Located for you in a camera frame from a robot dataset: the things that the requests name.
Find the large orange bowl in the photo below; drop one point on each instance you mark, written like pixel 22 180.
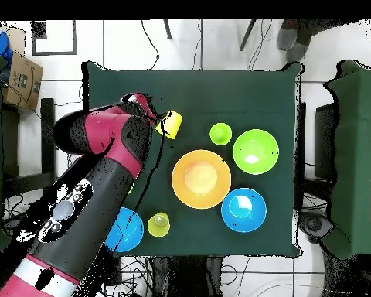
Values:
pixel 201 182

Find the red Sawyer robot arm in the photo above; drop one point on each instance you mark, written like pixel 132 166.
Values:
pixel 105 198

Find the black tripod leg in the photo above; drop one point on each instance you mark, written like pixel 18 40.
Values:
pixel 247 34
pixel 168 29

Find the green cup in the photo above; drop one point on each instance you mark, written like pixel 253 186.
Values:
pixel 220 134

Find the small green bowl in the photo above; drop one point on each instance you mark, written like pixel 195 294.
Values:
pixel 130 188

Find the dark green table cloth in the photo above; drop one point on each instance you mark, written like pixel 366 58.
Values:
pixel 235 92

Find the large green bowl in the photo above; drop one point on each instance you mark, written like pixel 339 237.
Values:
pixel 253 145

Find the printed cardboard box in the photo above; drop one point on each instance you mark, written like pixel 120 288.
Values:
pixel 21 89

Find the pale translucent yellow cup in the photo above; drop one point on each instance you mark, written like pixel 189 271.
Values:
pixel 158 229

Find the large blue bowl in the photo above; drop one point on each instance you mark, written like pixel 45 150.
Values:
pixel 130 232
pixel 247 219

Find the blue bag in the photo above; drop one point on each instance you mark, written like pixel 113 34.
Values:
pixel 1 45

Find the person's foot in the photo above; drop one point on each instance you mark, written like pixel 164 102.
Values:
pixel 287 38
pixel 298 52

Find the black stand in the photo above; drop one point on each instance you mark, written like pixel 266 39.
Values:
pixel 185 278

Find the black chair base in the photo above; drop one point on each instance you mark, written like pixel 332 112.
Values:
pixel 315 224

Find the black chair frame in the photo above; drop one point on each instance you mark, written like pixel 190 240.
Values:
pixel 48 161

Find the black square floor frame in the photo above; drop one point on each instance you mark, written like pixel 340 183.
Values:
pixel 38 32

